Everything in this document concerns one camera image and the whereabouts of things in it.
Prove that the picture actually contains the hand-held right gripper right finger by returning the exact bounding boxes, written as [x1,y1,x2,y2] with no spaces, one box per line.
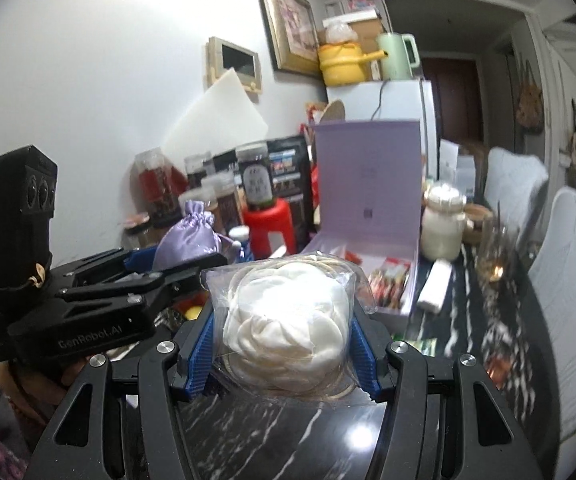
[350,310,548,480]

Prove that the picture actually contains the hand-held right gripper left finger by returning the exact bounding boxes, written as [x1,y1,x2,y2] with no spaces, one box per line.
[25,310,216,480]

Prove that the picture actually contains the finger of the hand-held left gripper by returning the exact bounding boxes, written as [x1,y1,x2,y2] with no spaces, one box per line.
[50,246,166,286]
[55,252,229,328]

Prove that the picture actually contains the lilac satin drawstring pouch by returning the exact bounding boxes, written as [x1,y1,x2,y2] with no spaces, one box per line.
[154,201,221,271]

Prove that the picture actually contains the white cloth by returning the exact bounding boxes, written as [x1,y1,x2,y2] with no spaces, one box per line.
[200,252,376,403]

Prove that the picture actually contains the lilac gift box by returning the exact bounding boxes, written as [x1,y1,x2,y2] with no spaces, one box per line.
[300,120,421,328]

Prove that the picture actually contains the person's left hand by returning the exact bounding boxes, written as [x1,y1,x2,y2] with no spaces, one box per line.
[0,357,91,436]

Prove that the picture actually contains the small glass jar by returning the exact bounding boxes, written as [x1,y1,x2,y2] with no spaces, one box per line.
[123,214,152,247]

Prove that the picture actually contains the row of striped sachets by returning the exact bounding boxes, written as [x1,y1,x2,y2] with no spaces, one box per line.
[368,257,412,312]

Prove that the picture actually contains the jar of red dried fruit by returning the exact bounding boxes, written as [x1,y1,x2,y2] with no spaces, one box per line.
[134,147,187,228]

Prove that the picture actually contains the clear spice jar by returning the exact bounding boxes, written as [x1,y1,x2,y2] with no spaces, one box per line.
[200,172,242,236]
[185,152,215,192]

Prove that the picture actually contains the white wrapped roll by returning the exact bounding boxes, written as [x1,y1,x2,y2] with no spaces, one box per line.
[416,260,453,313]

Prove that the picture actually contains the red plastic container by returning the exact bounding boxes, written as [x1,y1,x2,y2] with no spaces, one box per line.
[242,199,296,261]

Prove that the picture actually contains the dark jar with grey lid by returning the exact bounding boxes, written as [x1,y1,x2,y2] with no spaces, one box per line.
[235,142,275,211]

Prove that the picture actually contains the white ceramic jar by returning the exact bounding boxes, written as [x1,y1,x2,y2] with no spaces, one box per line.
[420,182,467,261]

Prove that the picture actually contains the white foam board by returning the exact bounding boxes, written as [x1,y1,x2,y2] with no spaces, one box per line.
[160,69,269,161]

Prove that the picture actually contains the drinking glass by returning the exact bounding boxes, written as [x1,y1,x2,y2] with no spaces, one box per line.
[480,215,512,282]

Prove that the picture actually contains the black printed food pouch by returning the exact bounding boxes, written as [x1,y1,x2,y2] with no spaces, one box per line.
[268,136,315,261]

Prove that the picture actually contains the white padded chair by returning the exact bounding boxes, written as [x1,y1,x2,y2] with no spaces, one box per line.
[482,147,549,247]
[528,187,576,451]

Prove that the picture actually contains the white refrigerator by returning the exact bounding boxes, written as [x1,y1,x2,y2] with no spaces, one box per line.
[325,79,441,181]

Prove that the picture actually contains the dark wooden door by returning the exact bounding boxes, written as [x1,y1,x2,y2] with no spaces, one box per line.
[420,57,483,143]

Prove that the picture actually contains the yellow enamel pot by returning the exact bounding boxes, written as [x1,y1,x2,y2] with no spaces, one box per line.
[317,42,386,87]

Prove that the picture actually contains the gold framed picture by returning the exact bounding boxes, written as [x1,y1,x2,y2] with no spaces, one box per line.
[254,0,321,78]

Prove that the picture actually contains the green electric kettle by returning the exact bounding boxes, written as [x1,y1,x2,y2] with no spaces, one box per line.
[375,32,417,81]

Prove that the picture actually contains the hanging woven bag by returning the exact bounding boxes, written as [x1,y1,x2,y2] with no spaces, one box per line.
[515,60,546,134]

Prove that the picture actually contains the cardboard box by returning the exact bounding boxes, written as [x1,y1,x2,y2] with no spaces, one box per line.
[325,0,389,47]

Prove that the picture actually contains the small wooden frame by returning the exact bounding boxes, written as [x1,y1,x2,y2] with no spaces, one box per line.
[205,36,263,97]

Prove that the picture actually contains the kettle power cable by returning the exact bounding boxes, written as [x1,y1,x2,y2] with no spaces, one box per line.
[370,80,387,121]

